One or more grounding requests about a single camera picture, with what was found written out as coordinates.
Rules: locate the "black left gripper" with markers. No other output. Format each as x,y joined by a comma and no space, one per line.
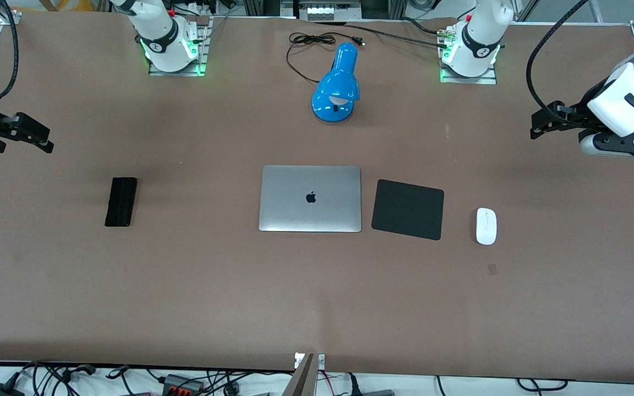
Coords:
584,112

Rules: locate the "black smartphone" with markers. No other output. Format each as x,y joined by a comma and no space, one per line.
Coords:
121,202

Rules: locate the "white computer mouse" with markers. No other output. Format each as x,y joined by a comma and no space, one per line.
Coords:
486,226

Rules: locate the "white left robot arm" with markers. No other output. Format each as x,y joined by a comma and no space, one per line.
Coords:
630,93

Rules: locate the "black mouse pad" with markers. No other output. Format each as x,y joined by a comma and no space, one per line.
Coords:
408,210

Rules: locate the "blue desk lamp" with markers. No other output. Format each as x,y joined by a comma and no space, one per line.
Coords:
339,82

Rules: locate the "white power strip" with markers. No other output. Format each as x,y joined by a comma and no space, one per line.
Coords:
331,11

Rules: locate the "black power adapter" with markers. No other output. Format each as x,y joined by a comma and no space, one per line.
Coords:
0,390

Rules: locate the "silver closed laptop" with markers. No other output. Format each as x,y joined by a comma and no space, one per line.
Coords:
310,214

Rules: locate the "grey connector with orange levers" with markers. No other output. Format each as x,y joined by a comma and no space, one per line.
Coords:
182,383

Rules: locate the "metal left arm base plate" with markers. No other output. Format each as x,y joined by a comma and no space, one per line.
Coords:
468,80

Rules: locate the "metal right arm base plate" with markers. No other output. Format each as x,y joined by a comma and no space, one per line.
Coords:
200,55

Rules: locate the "aluminium camera mount profile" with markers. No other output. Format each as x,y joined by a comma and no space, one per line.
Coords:
303,379

